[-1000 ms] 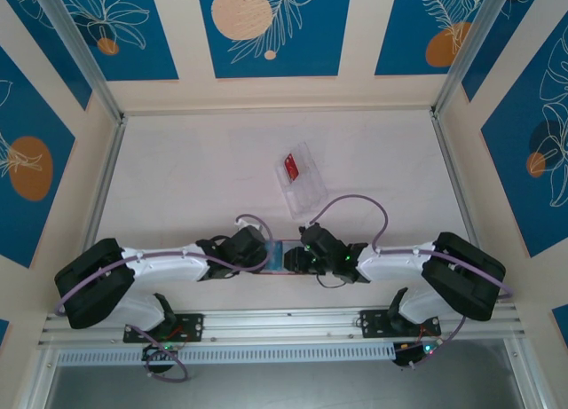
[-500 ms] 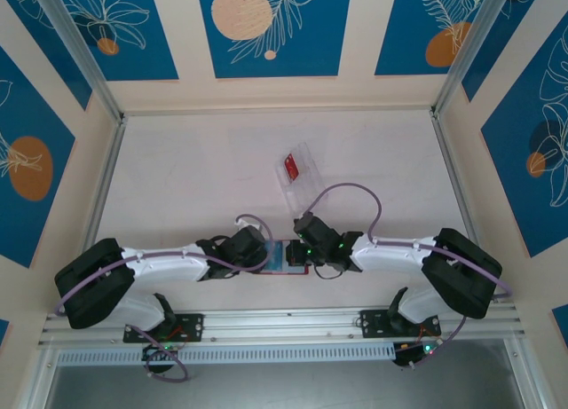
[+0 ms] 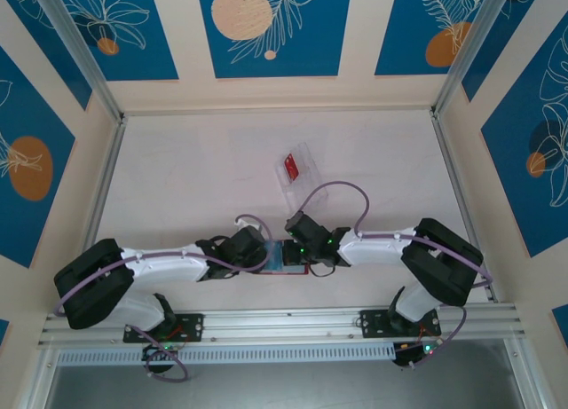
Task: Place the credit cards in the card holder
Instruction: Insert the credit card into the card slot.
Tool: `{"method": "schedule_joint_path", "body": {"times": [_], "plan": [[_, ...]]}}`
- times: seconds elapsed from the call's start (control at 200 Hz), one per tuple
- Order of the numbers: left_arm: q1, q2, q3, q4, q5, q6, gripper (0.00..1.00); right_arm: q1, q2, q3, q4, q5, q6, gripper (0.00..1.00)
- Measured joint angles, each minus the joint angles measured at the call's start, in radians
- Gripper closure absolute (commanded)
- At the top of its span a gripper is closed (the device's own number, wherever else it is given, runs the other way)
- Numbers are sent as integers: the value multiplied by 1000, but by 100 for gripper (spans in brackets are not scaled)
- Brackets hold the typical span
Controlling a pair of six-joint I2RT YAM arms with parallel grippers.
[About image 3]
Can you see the blue credit card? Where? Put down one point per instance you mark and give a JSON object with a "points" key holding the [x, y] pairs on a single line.
{"points": [[275, 258]]}

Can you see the red leather card holder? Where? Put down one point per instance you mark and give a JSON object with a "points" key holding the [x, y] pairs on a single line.
{"points": [[288, 272]]}

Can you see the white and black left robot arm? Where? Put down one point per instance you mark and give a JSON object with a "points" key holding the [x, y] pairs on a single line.
{"points": [[164, 262]]}

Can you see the clear acrylic card stand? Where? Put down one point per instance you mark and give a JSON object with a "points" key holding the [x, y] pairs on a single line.
{"points": [[310, 178]]}

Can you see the red credit card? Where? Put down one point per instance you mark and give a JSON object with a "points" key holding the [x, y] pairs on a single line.
{"points": [[291, 167]]}

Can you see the black controller board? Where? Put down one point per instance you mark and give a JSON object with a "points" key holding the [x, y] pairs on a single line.
{"points": [[157, 360], [410, 358]]}

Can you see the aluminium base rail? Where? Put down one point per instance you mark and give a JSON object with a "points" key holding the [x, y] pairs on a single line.
{"points": [[288, 322]]}

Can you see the aluminium side rail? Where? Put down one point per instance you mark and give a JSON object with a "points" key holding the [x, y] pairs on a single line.
{"points": [[461, 191], [104, 183]]}

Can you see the aluminium frame leg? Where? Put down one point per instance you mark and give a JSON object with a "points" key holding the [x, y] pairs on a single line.
{"points": [[37, 382], [526, 373]]}

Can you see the aluminium frame post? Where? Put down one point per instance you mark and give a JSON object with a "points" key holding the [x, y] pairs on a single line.
{"points": [[84, 58], [466, 49]]}

